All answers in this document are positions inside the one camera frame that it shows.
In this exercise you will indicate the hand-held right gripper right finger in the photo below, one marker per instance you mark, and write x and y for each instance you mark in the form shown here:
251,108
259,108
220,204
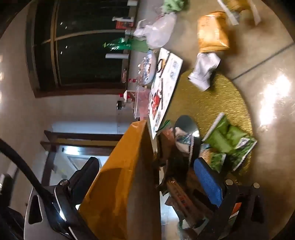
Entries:
207,182

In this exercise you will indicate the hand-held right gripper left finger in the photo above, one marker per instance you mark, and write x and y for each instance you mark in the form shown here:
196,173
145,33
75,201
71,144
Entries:
84,175

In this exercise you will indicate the gold cardboard box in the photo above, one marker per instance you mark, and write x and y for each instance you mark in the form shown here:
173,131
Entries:
124,184

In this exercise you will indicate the brown striped snack packet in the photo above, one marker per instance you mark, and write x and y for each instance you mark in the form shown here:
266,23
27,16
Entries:
182,198

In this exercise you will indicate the green snack packet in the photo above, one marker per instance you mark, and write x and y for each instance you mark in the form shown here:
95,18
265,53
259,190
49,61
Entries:
227,138

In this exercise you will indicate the silver foil packet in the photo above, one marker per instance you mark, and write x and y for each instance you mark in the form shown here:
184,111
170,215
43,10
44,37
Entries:
185,131

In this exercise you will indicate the gold round board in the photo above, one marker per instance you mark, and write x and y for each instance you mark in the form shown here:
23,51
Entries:
196,101

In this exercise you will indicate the clear plastic container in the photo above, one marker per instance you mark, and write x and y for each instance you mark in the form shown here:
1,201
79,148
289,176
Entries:
143,103

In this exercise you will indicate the printed menu card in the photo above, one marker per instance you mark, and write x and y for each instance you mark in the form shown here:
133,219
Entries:
164,90

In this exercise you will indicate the white crumpled snack packet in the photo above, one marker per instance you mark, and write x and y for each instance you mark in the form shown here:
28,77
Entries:
205,67

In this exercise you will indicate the white paper roll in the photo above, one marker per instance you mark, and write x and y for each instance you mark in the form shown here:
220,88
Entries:
116,56

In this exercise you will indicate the printed round plate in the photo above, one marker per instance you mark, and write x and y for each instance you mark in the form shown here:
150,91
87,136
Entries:
149,67

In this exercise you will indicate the green plastic bottle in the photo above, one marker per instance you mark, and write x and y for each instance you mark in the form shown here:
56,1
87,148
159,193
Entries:
124,45

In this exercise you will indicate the orange snack packet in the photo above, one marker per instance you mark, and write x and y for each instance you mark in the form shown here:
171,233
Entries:
212,32

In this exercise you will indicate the white plastic bag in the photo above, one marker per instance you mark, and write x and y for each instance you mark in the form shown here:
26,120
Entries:
159,30

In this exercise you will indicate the yellow white snack packet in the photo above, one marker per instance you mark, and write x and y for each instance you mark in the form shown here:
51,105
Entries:
239,8

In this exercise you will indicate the wooden door frame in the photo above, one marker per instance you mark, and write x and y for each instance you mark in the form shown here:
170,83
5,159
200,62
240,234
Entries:
76,143

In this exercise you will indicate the dark window with wooden frame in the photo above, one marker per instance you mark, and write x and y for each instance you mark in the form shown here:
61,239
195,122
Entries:
87,50

